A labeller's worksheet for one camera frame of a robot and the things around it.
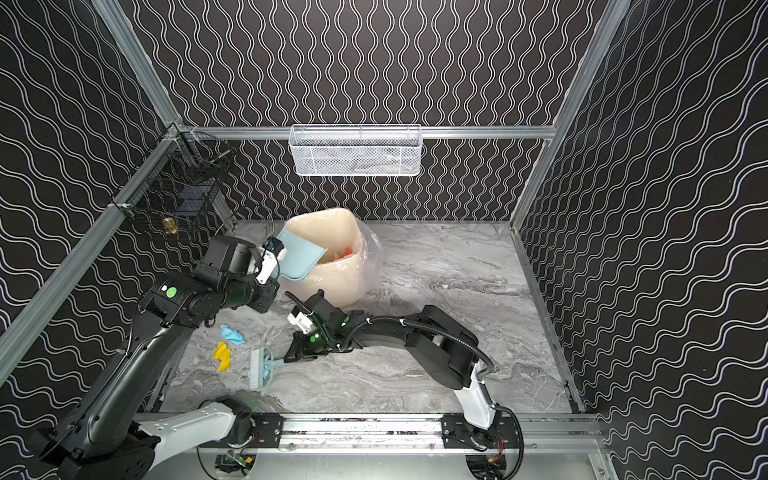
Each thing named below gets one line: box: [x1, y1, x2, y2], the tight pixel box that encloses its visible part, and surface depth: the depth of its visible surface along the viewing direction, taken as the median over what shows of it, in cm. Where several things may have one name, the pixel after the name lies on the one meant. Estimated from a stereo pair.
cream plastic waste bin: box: [282, 208, 368, 307], surface depth 88 cm
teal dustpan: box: [276, 227, 328, 281], surface depth 73 cm
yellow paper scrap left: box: [212, 341, 231, 371], surface depth 87 cm
